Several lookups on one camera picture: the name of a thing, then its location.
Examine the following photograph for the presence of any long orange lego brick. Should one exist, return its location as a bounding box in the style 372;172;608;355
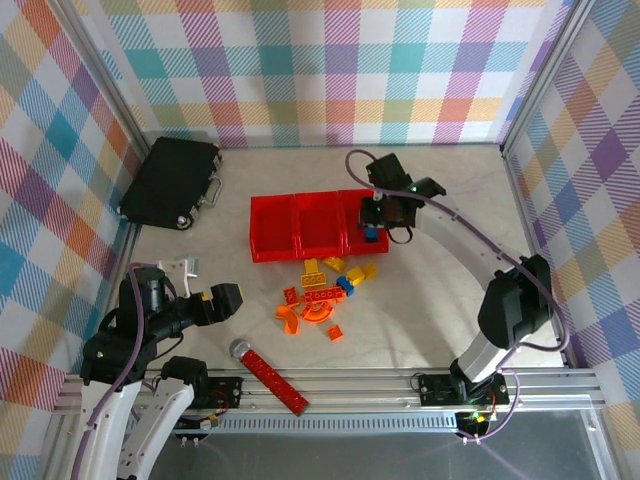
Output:
303;288;347;304

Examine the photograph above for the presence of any red strip tool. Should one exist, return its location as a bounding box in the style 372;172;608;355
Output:
228;338;310;417

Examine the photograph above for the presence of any black carry case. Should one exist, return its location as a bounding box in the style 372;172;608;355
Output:
118;136;225;232

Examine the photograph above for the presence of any slotted metal strip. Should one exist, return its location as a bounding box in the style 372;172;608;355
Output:
169;417;599;437

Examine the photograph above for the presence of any small right circuit board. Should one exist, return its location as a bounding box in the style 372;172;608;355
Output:
457;410;496;437

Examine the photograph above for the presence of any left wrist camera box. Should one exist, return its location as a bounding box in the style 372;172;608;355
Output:
157;256;203;300

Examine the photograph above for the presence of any aluminium side rail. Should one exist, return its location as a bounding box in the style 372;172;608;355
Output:
107;222;146;321
501;143;576;371

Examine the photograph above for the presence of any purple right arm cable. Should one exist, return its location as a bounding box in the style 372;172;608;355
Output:
345;148;572;374

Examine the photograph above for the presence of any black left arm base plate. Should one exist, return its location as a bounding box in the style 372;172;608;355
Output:
192;375;245;410

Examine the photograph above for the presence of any long aluminium frame rail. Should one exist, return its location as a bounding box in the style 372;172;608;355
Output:
53;369;604;416

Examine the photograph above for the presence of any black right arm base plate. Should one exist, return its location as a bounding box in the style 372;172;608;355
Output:
416;372;511;407

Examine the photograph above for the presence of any aluminium frame post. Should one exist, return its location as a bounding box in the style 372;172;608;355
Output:
47;0;154;156
499;0;599;156

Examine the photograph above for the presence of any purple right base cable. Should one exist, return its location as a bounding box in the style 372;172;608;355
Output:
462;369;525;445

